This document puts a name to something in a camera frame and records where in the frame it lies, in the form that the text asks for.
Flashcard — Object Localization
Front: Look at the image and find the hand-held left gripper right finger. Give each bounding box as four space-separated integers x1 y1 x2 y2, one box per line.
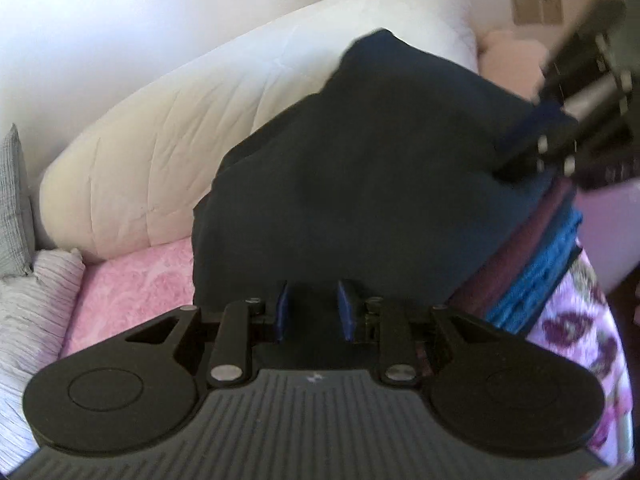
337 279 497 387

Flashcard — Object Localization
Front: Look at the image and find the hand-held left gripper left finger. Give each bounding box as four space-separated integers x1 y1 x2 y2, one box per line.
125 280 292 389

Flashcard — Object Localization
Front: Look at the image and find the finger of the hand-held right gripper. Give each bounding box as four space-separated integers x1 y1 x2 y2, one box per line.
492 96 582 184

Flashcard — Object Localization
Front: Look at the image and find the dark long-sleeved sweater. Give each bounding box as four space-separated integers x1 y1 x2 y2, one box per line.
191 28 581 372

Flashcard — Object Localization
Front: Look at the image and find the pale lavender sheet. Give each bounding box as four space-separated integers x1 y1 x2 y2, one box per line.
572 179 640 293

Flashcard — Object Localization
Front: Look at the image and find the folded maroon cloth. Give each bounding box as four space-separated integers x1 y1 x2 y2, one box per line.
415 176 577 376

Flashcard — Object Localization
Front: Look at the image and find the folded blue knit cloth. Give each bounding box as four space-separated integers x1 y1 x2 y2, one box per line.
482 209 585 337

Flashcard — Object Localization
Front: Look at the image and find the pink floral blanket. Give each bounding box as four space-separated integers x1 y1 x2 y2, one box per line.
60 237 635 472

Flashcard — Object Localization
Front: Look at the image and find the white quilt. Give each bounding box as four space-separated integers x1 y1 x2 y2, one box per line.
39 0 481 264

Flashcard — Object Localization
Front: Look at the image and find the lavender striped pillow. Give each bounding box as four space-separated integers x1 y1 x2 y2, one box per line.
0 249 87 467

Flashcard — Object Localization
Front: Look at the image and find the grey pillow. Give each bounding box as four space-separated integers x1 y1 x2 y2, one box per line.
0 124 37 278

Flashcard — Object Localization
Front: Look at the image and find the beige wall socket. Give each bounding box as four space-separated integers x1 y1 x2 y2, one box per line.
539 0 564 25
510 0 541 25

